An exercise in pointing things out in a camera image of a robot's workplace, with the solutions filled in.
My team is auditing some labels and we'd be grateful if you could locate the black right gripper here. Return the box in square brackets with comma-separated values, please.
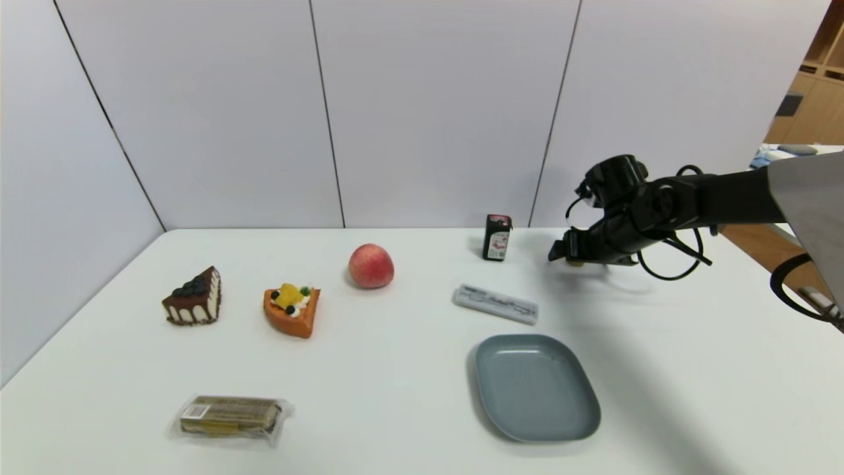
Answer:
[547, 215, 621, 265]

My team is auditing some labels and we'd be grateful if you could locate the grey blue oval dish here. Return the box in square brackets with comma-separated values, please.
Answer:
[474, 333, 602, 443]

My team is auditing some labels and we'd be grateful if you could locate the small dark drink carton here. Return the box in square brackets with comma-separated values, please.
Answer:
[481, 214, 512, 263]

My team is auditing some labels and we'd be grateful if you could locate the long grey white packet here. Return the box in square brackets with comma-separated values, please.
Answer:
[452, 284, 539, 326]

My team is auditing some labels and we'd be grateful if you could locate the red peach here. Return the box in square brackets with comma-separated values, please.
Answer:
[348, 243, 396, 290]

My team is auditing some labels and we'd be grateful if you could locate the white background table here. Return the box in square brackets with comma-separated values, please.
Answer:
[752, 144, 844, 171]

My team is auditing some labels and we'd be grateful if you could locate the orange cake slice with fruit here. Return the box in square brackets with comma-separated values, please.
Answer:
[263, 283, 322, 340]

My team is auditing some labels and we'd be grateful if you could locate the wooden shelf cabinet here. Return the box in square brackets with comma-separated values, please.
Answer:
[763, 0, 844, 147]

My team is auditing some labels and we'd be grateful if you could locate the clear wrapped brown snack pack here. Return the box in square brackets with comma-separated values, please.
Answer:
[173, 394, 295, 446]

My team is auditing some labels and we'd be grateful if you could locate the chocolate cake slice with blueberries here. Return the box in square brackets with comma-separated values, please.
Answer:
[162, 266, 222, 326]

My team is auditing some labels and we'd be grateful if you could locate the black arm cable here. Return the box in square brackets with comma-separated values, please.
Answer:
[566, 165, 714, 282]

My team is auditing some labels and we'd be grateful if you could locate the dark chair frame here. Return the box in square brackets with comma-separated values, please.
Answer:
[797, 286, 844, 334]

